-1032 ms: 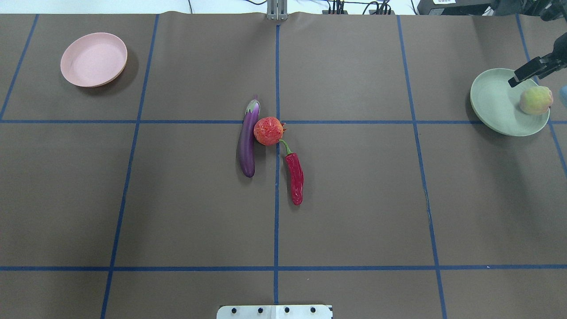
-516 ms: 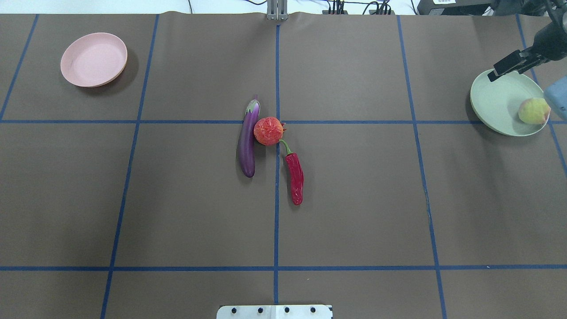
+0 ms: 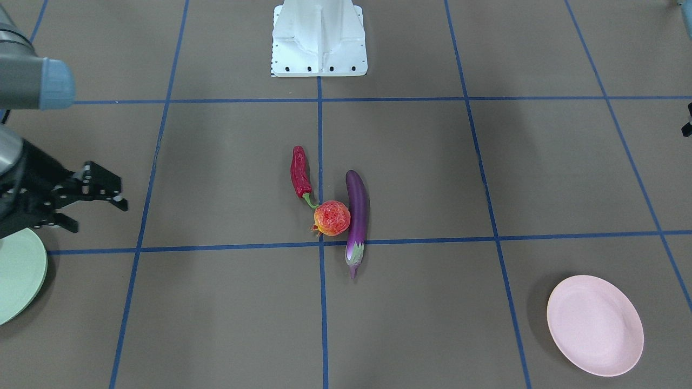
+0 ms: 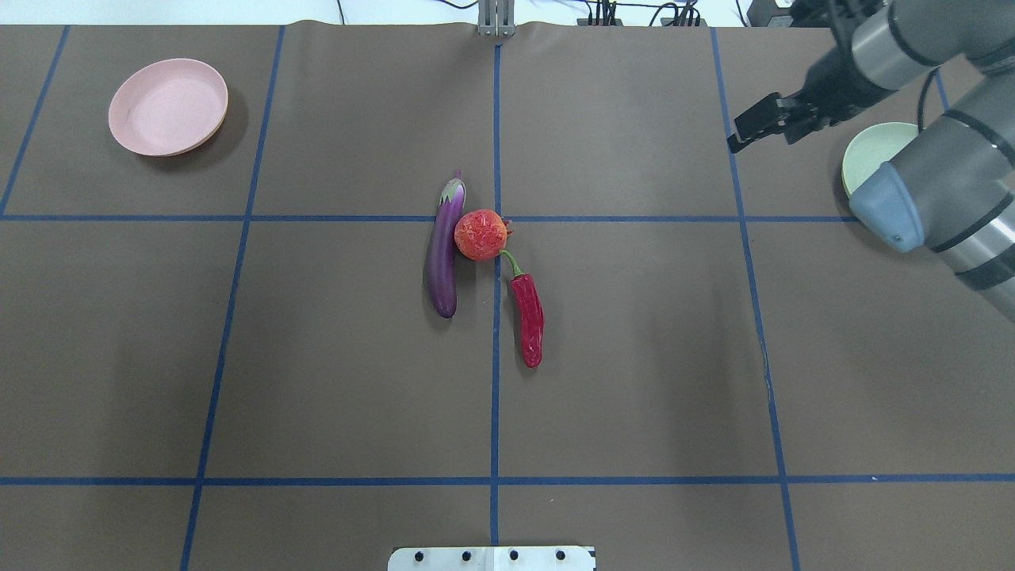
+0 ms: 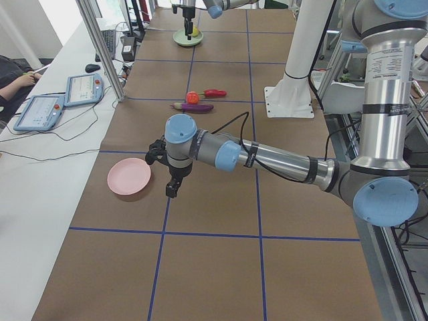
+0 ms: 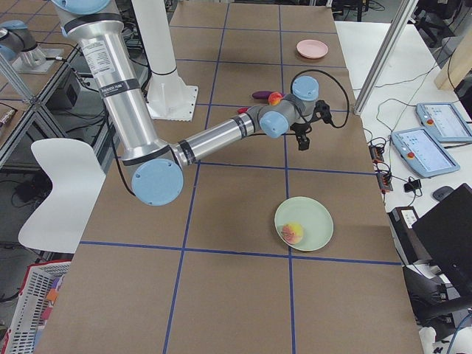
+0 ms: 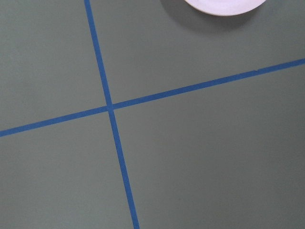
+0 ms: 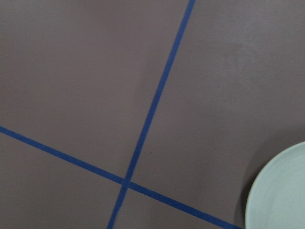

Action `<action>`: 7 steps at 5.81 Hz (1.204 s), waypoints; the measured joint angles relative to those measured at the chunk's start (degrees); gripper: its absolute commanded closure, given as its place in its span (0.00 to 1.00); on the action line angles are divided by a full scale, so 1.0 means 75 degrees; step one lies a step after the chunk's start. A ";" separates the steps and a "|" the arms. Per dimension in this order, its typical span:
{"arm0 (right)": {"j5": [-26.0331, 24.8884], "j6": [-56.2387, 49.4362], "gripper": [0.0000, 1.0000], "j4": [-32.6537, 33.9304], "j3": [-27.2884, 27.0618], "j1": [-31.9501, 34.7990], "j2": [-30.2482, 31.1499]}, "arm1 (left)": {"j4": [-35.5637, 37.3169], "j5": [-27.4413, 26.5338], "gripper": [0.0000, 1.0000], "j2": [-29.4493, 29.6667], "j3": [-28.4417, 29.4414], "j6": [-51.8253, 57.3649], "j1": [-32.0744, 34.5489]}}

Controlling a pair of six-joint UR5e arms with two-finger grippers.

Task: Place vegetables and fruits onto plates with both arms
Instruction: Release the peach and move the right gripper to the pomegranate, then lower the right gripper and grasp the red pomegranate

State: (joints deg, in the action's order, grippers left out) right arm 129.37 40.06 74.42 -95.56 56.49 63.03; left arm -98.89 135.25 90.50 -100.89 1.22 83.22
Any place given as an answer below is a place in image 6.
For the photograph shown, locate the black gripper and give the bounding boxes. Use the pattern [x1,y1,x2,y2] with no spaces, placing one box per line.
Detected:
[290,100,332,150]

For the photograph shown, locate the yellow pink peach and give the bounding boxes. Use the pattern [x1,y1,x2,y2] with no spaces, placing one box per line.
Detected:
[281,222,304,245]

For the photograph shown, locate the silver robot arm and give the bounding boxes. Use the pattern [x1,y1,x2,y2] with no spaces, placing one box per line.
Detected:
[55,1,332,206]

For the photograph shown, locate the second grey robot arm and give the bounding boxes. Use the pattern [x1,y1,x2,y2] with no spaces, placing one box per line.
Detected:
[1,20,52,74]

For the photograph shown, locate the red pomegranate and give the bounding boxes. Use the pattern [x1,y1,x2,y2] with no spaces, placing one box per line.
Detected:
[268,91,284,105]

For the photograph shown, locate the purple eggplant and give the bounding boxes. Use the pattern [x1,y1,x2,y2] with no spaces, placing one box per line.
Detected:
[251,91,283,100]

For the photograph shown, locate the red chili pepper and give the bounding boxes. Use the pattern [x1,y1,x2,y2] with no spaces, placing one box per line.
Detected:
[237,107,249,114]

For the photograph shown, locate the green plate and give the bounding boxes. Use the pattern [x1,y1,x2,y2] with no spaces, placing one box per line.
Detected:
[274,196,334,251]

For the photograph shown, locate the pink plate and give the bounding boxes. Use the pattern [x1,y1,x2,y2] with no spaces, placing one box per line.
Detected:
[296,39,329,59]

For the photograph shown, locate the near teach pendant tablet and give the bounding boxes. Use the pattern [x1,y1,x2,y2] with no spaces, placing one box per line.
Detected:
[391,128,460,178]

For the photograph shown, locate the teach pendant tablet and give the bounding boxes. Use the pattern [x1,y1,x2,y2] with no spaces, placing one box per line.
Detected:
[391,128,460,178]
[416,103,471,143]

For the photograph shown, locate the far teach pendant tablet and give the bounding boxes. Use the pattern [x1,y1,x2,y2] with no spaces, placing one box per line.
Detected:
[416,103,471,143]

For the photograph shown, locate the black computer mouse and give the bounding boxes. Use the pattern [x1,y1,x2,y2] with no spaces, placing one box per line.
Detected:
[432,186,454,202]

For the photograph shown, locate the black laptop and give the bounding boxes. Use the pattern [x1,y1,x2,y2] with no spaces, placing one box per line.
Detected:
[412,183,471,296]

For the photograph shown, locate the white chair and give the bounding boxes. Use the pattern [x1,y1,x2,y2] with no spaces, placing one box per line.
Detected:
[18,138,105,254]

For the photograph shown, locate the white red plastic basket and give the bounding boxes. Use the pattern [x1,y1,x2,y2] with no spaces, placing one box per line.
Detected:
[1,260,71,353]

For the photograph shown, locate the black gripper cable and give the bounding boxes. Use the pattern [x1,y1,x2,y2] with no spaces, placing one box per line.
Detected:
[291,69,350,129]

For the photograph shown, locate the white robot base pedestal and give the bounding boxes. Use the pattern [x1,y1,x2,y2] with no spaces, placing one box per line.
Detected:
[132,1,198,122]

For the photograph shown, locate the aluminium frame post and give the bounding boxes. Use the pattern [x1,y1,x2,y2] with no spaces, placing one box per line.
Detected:
[353,0,417,115]

